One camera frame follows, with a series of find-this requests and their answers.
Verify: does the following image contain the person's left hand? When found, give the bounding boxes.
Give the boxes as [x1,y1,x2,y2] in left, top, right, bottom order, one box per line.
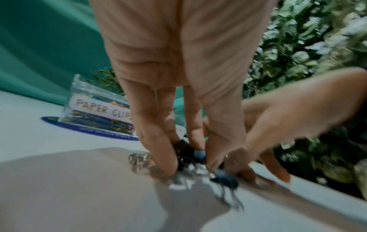
[89,0,277,178]

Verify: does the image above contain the person's right hand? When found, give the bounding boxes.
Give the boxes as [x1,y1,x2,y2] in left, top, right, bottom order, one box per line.
[222,67,367,184]

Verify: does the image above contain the black binder clip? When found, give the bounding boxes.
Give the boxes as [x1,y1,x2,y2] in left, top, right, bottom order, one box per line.
[171,139,196,173]

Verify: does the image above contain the small green plant sprig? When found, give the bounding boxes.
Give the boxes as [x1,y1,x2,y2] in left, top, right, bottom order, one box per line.
[85,67,125,96]

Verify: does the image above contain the clear paper clip box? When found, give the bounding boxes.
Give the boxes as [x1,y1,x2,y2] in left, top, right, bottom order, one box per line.
[58,74,138,138]

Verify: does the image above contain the small blue binder clip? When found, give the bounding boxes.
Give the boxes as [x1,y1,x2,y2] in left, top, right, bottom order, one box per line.
[194,149,206,164]

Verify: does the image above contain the silver metal rings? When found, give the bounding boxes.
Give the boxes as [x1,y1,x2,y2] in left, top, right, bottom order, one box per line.
[127,152,157,175]

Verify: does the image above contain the green fabric curtain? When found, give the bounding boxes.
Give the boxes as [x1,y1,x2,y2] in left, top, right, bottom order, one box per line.
[0,0,128,107]

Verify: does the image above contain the green leafy plant wall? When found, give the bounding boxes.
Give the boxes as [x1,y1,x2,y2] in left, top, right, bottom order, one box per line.
[242,0,367,200]

